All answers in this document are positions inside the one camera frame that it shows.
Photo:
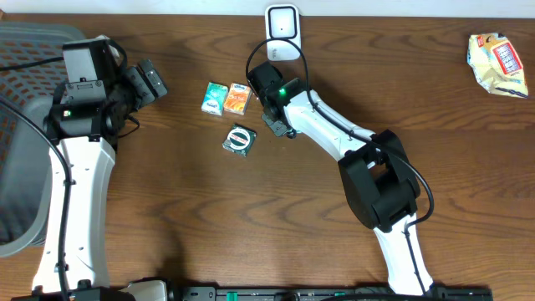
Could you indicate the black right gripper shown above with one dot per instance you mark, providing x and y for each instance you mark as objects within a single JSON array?
[{"x": 276, "y": 129}]

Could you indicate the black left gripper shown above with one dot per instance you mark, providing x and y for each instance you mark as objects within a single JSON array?
[{"x": 145, "y": 94}]

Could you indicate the orange tissue pack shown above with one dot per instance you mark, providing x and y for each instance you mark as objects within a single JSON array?
[{"x": 237, "y": 98}]

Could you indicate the dark green round packet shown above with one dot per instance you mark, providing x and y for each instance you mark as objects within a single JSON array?
[{"x": 239, "y": 140}]

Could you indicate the green tissue pack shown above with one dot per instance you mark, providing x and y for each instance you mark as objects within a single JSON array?
[{"x": 214, "y": 99}]

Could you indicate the yellow snack bag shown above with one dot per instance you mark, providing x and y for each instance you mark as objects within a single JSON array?
[{"x": 496, "y": 65}]

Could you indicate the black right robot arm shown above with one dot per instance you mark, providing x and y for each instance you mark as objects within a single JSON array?
[{"x": 380, "y": 185}]

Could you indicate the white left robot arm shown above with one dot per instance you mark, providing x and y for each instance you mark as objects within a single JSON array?
[{"x": 74, "y": 252}]

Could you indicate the white barcode scanner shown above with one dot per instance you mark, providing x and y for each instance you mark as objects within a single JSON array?
[{"x": 282, "y": 24}]

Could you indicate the dark grey plastic basket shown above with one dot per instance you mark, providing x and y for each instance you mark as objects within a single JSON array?
[{"x": 29, "y": 77}]

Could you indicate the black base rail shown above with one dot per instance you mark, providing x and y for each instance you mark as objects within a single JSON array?
[{"x": 377, "y": 293}]

